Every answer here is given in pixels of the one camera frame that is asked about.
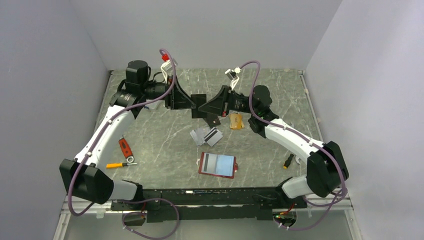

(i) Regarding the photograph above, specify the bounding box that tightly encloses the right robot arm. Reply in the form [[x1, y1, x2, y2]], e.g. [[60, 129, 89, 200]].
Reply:
[[197, 85, 349, 208]]

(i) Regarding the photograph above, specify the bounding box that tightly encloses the white magnetic stripe card stack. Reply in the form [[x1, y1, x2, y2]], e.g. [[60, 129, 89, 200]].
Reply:
[[190, 127, 223, 147]]

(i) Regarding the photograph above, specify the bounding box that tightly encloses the yellow black screwdriver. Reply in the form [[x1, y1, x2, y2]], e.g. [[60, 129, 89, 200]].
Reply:
[[283, 153, 295, 169]]

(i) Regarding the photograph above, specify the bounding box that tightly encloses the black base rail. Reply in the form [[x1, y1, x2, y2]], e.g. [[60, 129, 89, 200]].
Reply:
[[111, 187, 307, 223]]

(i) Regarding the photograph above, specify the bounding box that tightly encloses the aluminium frame rail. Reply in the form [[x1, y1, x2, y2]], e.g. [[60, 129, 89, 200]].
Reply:
[[54, 193, 363, 240]]

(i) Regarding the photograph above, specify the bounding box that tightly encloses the single black card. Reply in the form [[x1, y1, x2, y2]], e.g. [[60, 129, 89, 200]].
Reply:
[[190, 94, 208, 119]]

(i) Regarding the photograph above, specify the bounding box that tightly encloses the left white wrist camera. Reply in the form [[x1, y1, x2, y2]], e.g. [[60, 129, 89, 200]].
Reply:
[[160, 53, 178, 81]]

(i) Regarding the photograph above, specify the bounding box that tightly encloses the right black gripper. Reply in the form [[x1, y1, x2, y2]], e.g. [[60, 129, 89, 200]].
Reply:
[[198, 85, 258, 118]]

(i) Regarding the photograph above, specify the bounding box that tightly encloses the orange card stack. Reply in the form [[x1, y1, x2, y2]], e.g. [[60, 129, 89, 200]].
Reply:
[[229, 113, 245, 130]]

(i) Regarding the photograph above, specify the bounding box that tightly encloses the single white stripe card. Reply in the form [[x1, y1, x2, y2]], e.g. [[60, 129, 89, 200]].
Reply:
[[200, 152, 218, 174]]

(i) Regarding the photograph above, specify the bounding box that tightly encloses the clear plastic organizer box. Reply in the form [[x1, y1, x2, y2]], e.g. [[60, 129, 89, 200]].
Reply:
[[144, 100, 163, 110]]

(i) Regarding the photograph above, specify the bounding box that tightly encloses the red leather wallet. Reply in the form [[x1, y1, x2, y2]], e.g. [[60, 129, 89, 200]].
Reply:
[[197, 152, 238, 179]]

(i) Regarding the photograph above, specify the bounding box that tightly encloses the red utility knife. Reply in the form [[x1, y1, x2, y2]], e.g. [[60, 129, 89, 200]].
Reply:
[[118, 136, 135, 164]]

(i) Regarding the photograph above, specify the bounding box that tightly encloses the black card holder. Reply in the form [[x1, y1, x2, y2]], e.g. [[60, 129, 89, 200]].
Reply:
[[203, 113, 221, 129]]

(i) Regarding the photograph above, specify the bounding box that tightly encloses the silver wrench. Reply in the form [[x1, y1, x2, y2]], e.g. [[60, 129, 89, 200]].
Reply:
[[294, 156, 302, 165]]

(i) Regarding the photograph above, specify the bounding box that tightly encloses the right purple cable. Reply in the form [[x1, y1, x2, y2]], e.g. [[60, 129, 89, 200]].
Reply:
[[240, 60, 349, 232]]

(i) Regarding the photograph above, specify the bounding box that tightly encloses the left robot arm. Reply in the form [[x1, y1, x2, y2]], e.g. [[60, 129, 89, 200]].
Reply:
[[59, 59, 195, 210]]

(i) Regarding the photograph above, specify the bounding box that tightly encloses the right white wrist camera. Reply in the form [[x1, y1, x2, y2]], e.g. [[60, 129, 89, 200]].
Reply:
[[225, 67, 241, 90]]

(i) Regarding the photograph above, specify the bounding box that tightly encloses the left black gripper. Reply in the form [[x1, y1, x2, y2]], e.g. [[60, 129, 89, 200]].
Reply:
[[141, 75, 197, 110]]

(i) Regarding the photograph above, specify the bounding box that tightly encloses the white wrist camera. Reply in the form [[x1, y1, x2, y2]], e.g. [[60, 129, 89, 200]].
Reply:
[[160, 53, 178, 81], [225, 67, 241, 90]]

